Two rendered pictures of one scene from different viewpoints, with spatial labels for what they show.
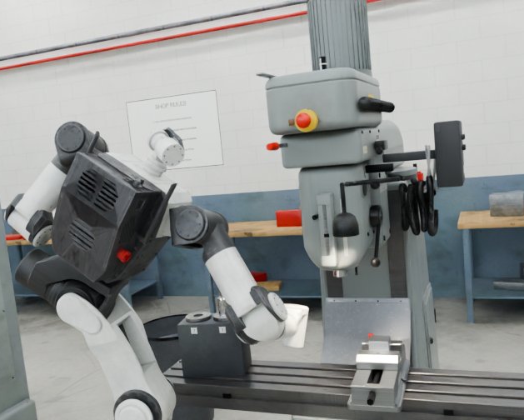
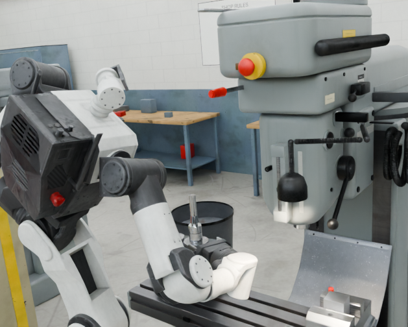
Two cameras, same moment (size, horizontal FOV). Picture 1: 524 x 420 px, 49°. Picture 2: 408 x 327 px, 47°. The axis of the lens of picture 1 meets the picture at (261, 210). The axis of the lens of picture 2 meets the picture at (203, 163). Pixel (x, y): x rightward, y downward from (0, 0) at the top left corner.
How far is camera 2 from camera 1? 0.57 m
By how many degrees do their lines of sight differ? 18
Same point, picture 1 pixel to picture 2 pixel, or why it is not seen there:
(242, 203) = not seen: hidden behind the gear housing
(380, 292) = (360, 233)
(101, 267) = (36, 208)
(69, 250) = (15, 187)
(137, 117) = (206, 17)
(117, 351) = (67, 278)
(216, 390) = (178, 312)
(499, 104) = not seen: outside the picture
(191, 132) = not seen: hidden behind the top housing
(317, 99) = (266, 41)
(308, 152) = (264, 97)
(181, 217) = (106, 169)
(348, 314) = (325, 250)
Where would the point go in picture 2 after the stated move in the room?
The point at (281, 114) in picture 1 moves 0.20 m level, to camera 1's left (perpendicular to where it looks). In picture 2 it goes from (228, 56) to (150, 61)
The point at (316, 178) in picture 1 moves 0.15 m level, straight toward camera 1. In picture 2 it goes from (275, 126) to (261, 137)
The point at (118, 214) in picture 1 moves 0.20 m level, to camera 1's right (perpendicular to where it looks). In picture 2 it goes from (41, 163) to (118, 163)
